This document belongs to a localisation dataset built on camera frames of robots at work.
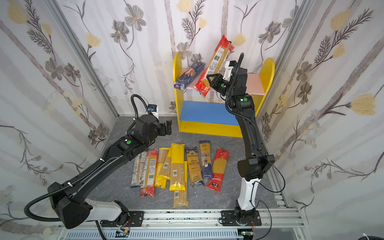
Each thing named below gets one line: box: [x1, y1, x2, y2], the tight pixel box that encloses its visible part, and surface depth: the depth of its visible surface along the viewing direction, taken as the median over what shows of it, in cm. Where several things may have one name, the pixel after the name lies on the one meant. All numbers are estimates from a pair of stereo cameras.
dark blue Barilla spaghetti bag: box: [173, 62, 206, 91], surface depth 81 cm
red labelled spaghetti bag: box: [194, 34, 235, 97], surface depth 70 cm
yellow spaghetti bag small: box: [154, 147, 172, 189], surface depth 90 cm
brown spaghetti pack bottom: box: [169, 181, 189, 208], surface depth 81 cm
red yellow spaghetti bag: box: [206, 147, 230, 193], surface depth 90 cm
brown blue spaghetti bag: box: [185, 146, 204, 187], surface depth 92 cm
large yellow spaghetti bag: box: [169, 142, 186, 191], surface depth 88 cm
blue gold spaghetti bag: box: [199, 140, 213, 186], surface depth 93 cm
